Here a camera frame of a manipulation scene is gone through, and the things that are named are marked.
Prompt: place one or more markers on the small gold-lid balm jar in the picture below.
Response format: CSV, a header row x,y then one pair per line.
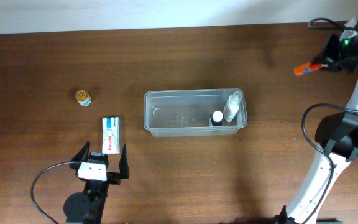
x,y
83,97

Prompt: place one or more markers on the orange tube white cap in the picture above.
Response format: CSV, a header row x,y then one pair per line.
x,y
307,68

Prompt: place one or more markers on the white Panadol medicine box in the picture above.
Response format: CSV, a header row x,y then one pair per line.
x,y
111,135

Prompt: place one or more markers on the dark bottle white cap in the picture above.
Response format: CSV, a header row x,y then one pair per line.
x,y
216,119

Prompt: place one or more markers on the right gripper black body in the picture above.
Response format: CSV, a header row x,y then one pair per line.
x,y
327,58

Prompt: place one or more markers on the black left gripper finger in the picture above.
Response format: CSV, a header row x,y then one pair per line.
x,y
81,156
114,178

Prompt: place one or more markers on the white spray bottle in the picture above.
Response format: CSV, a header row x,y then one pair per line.
x,y
232,106

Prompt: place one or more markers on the clear plastic container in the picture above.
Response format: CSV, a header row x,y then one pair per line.
x,y
172,113

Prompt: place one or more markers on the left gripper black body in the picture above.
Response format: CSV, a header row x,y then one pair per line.
x,y
113,178

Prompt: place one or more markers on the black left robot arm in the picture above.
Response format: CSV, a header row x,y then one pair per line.
x,y
87,206

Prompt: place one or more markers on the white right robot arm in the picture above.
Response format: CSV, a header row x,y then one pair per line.
x,y
336,138

